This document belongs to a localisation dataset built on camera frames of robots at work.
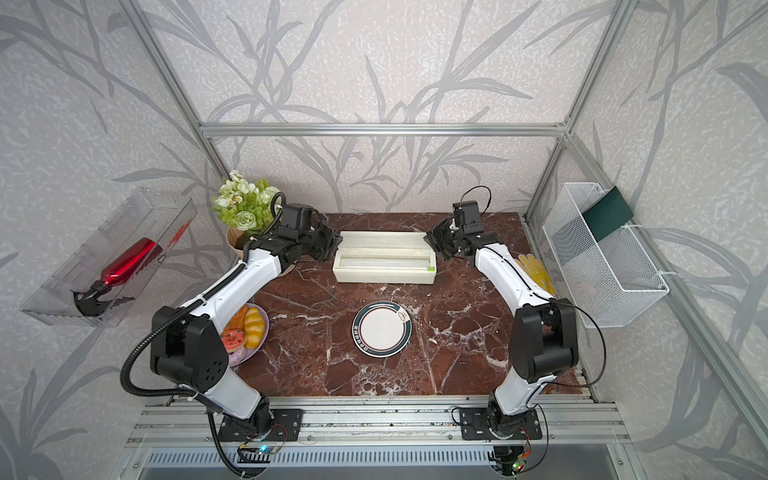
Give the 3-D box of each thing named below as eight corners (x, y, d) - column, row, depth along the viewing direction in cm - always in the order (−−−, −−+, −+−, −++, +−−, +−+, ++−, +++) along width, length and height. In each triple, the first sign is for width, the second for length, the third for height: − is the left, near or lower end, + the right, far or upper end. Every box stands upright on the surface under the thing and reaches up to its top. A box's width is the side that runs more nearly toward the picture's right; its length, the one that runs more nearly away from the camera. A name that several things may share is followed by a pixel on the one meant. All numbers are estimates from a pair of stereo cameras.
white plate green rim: (349, 358, 87) (348, 356, 85) (355, 303, 98) (355, 300, 97) (412, 358, 87) (413, 356, 85) (411, 303, 98) (411, 300, 97)
